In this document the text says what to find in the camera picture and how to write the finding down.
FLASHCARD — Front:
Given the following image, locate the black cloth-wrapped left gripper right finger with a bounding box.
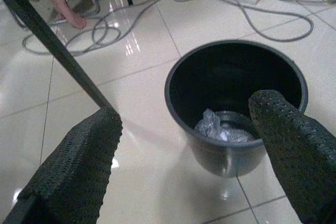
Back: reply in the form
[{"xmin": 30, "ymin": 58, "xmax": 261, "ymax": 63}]
[{"xmin": 247, "ymin": 89, "xmax": 336, "ymax": 224}]

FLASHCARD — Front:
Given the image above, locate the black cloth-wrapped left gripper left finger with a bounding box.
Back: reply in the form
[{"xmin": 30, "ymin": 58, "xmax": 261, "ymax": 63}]
[{"xmin": 17, "ymin": 108, "xmax": 124, "ymax": 224}]

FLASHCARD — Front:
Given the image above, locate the crumpled silver foil trash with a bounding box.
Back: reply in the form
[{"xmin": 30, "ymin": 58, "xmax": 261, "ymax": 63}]
[{"xmin": 194, "ymin": 108, "xmax": 255, "ymax": 143}]

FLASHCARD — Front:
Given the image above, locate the black round rubbish bin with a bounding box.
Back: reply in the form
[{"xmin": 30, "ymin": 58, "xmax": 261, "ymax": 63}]
[{"xmin": 164, "ymin": 39, "xmax": 308, "ymax": 178}]

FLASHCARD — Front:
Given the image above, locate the person's bare foot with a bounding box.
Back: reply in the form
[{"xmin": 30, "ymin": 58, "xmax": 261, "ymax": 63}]
[{"xmin": 43, "ymin": 0, "xmax": 88, "ymax": 29}]

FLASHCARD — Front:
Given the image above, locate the long looped grey cable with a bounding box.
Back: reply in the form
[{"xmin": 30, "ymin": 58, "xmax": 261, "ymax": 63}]
[{"xmin": 22, "ymin": 0, "xmax": 314, "ymax": 57}]

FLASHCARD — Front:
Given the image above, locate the black metal frame bar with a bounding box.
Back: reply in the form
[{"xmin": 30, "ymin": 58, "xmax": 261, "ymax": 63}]
[{"xmin": 0, "ymin": 0, "xmax": 119, "ymax": 114}]

